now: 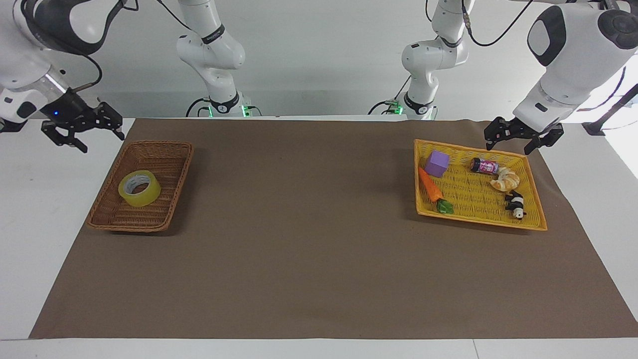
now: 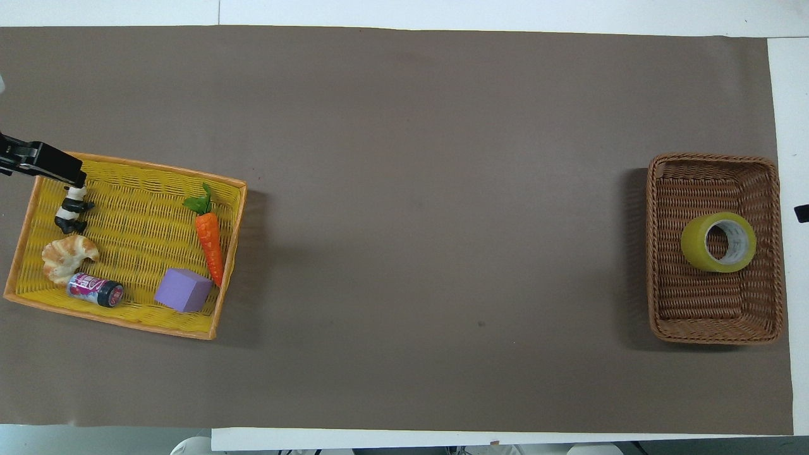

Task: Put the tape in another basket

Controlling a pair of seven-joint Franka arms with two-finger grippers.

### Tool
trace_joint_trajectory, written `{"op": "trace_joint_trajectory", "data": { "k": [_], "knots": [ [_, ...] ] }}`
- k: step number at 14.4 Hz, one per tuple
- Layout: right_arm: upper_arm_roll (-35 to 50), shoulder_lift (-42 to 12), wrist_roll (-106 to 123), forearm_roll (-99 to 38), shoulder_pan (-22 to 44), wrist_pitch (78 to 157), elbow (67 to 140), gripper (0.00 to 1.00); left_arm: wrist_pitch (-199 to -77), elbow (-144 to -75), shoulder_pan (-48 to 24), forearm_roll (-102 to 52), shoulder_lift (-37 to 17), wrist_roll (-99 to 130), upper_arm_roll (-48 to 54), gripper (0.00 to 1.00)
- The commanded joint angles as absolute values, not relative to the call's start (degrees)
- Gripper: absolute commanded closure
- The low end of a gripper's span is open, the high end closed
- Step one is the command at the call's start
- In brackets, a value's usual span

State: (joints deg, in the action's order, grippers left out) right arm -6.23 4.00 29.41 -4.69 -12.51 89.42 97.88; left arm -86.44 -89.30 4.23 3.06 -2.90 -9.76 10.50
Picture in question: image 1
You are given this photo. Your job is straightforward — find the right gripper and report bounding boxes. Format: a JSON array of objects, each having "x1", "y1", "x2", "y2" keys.
[{"x1": 41, "y1": 91, "x2": 125, "y2": 154}]

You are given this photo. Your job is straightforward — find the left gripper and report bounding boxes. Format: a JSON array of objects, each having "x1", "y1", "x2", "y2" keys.
[{"x1": 484, "y1": 116, "x2": 565, "y2": 156}]

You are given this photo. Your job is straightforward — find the yellow plastic basket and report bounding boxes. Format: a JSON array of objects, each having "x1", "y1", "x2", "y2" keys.
[{"x1": 413, "y1": 139, "x2": 548, "y2": 232}]

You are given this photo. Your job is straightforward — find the brown wicker basket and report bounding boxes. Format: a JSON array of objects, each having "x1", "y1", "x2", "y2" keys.
[{"x1": 86, "y1": 140, "x2": 195, "y2": 233}]

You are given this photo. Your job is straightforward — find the yellow tape roll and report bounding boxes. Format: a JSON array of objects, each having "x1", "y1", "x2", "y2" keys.
[{"x1": 118, "y1": 170, "x2": 162, "y2": 208}]

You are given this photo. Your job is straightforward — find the toy croissant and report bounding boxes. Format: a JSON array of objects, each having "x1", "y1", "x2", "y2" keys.
[{"x1": 489, "y1": 167, "x2": 520, "y2": 192}]

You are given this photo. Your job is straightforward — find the small pink can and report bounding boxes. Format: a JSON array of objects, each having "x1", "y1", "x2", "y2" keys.
[{"x1": 470, "y1": 158, "x2": 499, "y2": 175}]

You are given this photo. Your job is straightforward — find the toy panda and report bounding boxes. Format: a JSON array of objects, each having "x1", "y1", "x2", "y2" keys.
[{"x1": 504, "y1": 190, "x2": 527, "y2": 220}]

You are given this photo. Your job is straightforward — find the black stand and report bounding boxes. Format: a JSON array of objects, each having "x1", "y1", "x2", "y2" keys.
[{"x1": 582, "y1": 84, "x2": 638, "y2": 136}]

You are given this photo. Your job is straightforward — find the purple cube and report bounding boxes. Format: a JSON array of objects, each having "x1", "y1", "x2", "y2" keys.
[{"x1": 424, "y1": 150, "x2": 450, "y2": 179}]

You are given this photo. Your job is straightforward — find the toy carrot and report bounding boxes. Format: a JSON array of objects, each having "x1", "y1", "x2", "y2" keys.
[{"x1": 418, "y1": 167, "x2": 455, "y2": 215}]

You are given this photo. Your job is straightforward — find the black cable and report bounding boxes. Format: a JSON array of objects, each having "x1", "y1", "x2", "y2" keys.
[
  {"x1": 368, "y1": 75, "x2": 413, "y2": 116},
  {"x1": 185, "y1": 97, "x2": 213, "y2": 118},
  {"x1": 157, "y1": 0, "x2": 193, "y2": 31},
  {"x1": 461, "y1": 0, "x2": 535, "y2": 48},
  {"x1": 20, "y1": 0, "x2": 140, "y2": 95}
]

